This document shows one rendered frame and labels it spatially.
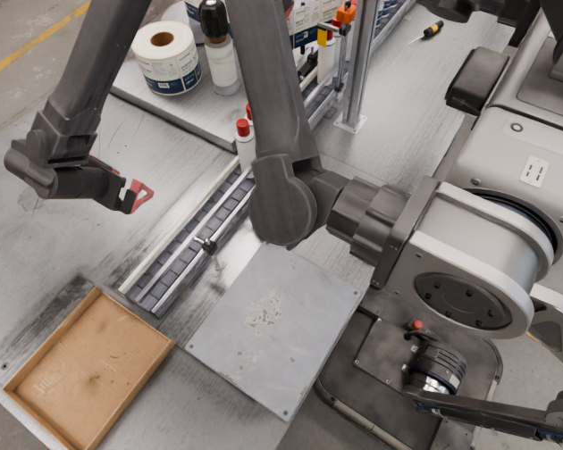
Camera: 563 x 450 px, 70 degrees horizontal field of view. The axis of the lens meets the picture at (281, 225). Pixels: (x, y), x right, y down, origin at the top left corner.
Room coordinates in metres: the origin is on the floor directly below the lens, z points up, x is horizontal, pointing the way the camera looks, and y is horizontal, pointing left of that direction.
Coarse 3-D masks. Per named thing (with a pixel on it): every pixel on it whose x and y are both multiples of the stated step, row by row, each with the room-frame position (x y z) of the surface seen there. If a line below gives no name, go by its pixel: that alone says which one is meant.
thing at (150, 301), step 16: (400, 0) 1.56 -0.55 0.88; (336, 80) 1.12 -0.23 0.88; (304, 96) 1.06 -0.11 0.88; (320, 96) 1.05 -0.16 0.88; (224, 192) 0.68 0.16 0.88; (240, 192) 0.68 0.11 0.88; (208, 208) 0.63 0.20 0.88; (224, 208) 0.63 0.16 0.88; (192, 224) 0.58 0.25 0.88; (208, 224) 0.58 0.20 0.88; (176, 240) 0.54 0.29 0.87; (160, 256) 0.49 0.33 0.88; (192, 256) 0.48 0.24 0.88; (144, 272) 0.45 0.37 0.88; (176, 272) 0.44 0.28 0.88; (160, 288) 0.40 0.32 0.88; (144, 304) 0.36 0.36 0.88
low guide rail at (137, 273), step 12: (312, 72) 1.13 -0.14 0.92; (300, 84) 1.08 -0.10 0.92; (228, 168) 0.74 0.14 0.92; (216, 180) 0.70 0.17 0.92; (204, 192) 0.66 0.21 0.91; (180, 228) 0.56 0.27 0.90; (168, 240) 0.52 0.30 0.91; (156, 252) 0.49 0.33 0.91; (144, 264) 0.45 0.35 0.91; (132, 276) 0.42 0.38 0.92; (120, 288) 0.39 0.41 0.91
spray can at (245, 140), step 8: (240, 120) 0.76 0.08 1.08; (240, 128) 0.73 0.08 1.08; (248, 128) 0.74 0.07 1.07; (240, 136) 0.74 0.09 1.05; (248, 136) 0.74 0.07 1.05; (240, 144) 0.73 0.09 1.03; (248, 144) 0.73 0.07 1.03; (240, 152) 0.73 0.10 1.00; (248, 152) 0.73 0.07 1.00; (240, 160) 0.73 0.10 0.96; (248, 160) 0.72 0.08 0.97; (248, 176) 0.72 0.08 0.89
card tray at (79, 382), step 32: (96, 288) 0.42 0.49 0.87; (64, 320) 0.34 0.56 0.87; (96, 320) 0.34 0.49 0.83; (128, 320) 0.34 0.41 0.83; (64, 352) 0.27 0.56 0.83; (96, 352) 0.26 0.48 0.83; (128, 352) 0.26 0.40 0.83; (160, 352) 0.24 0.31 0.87; (32, 384) 0.20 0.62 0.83; (64, 384) 0.19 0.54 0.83; (96, 384) 0.19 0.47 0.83; (128, 384) 0.18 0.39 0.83; (32, 416) 0.12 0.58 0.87; (64, 416) 0.12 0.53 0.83; (96, 416) 0.12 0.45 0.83; (64, 448) 0.05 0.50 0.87
